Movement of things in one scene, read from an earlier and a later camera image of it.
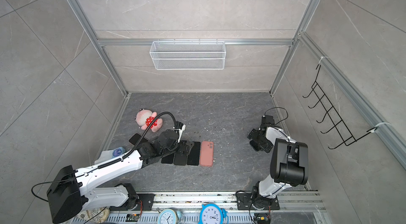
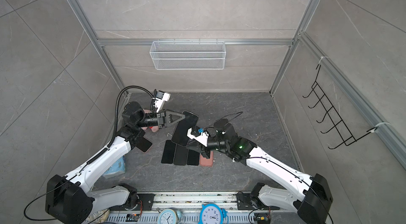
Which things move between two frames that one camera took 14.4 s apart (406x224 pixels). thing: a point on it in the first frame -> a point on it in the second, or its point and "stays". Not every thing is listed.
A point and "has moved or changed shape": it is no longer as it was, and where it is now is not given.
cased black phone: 254,145 has moved or changed shape
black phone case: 180,160 stays
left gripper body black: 181,148 -> 160,119
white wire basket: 188,55 stays
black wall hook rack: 344,134 stays
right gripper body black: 265,144 -> 206,151
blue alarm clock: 212,214 stays
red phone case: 206,154 stays
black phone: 193,158 stays
